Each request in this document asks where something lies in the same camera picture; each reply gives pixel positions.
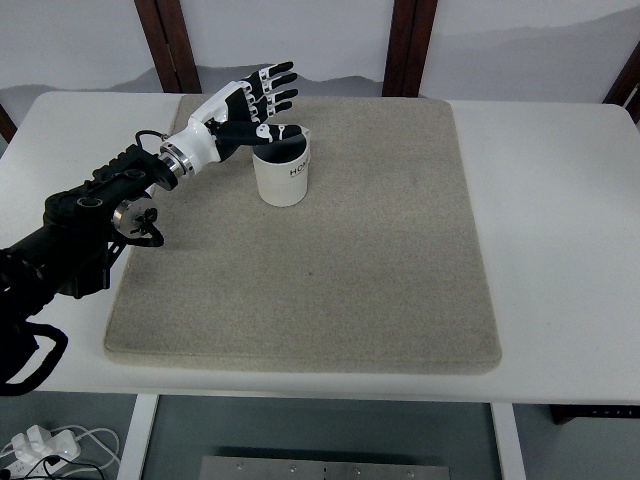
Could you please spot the right white table leg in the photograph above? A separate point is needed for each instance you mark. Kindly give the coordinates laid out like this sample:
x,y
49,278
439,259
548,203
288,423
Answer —
x,y
508,442

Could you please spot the right brown wooden frame post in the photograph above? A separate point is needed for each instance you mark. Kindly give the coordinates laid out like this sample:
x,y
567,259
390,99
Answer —
x,y
625,90

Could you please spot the grey felt mat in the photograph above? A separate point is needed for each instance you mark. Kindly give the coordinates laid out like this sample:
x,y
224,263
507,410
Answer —
x,y
377,270

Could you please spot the white cup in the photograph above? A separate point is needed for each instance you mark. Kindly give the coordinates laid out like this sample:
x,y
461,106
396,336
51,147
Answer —
x,y
281,169

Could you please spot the middle brown wooden frame post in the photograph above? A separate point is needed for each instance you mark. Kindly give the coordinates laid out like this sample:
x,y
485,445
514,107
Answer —
x,y
409,38

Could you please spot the white table leg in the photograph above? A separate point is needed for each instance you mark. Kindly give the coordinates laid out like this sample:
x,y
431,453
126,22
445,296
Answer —
x,y
138,437
508,442

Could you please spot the metal base plate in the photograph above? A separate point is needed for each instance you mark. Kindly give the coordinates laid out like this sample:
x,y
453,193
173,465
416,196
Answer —
x,y
247,468

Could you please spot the left white table leg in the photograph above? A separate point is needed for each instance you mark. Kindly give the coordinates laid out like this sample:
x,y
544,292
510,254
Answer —
x,y
138,437

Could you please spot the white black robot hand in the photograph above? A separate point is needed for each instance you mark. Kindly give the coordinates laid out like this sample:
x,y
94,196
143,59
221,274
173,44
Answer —
x,y
237,113

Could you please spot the far left brown frame post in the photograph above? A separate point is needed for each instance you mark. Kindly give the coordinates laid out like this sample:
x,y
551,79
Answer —
x,y
8,128

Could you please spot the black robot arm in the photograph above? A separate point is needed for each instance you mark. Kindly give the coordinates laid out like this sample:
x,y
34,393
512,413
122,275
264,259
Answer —
x,y
85,228

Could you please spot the white power strip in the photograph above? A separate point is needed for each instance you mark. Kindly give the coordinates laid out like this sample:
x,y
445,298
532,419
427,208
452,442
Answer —
x,y
38,451

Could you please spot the dark brown wooden stand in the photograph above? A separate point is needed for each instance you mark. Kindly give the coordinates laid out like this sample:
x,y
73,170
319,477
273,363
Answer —
x,y
564,413

